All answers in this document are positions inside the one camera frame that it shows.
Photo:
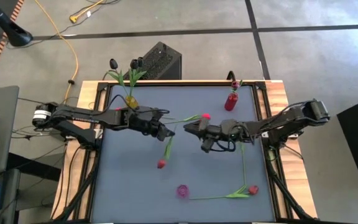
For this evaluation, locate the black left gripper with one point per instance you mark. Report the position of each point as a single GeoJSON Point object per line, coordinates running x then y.
{"type": "Point", "coordinates": [145, 121]}

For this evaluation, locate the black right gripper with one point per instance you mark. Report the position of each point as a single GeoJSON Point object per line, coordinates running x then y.
{"type": "Point", "coordinates": [225, 132]}

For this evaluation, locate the dark red artificial tulip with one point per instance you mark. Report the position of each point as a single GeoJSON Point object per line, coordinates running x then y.
{"type": "Point", "coordinates": [253, 189]}
{"type": "Point", "coordinates": [235, 84]}
{"type": "Point", "coordinates": [161, 164]}

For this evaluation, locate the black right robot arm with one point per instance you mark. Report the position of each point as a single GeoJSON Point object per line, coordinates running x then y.
{"type": "Point", "coordinates": [278, 119]}

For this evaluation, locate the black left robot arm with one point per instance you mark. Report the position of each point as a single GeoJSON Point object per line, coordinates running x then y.
{"type": "Point", "coordinates": [82, 115]}

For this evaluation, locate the red glass vase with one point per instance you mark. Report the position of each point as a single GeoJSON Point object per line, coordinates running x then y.
{"type": "Point", "coordinates": [231, 102]}

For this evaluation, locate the yellow glass vase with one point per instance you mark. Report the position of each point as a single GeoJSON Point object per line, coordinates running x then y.
{"type": "Point", "coordinates": [131, 101]}

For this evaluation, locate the pink ribbed glass vase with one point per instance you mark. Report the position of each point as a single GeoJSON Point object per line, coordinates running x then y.
{"type": "Point", "coordinates": [182, 191]}

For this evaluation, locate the grey table mat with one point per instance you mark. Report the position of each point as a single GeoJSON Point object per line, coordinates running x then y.
{"type": "Point", "coordinates": [135, 186]}

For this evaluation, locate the black perforated computer tower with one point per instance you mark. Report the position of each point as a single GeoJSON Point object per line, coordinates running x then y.
{"type": "Point", "coordinates": [163, 59]}

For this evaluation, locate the grey side desk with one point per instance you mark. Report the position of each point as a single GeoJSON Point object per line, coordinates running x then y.
{"type": "Point", "coordinates": [2, 140]}

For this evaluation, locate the black stand foot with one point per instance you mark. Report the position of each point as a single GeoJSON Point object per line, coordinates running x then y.
{"type": "Point", "coordinates": [17, 35]}

